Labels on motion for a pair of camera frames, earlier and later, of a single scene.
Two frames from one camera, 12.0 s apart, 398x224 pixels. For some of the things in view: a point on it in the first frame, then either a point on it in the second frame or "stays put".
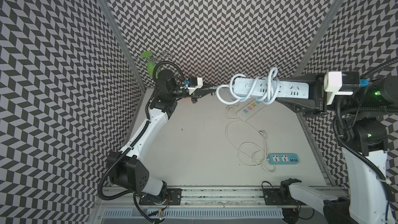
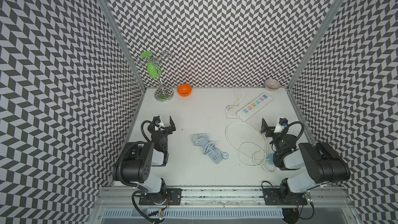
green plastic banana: [151, 66] stays put
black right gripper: [316, 105] -> [264, 127]
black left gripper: [200, 93] -> [168, 128]
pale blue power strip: [287, 89] -> [215, 154]
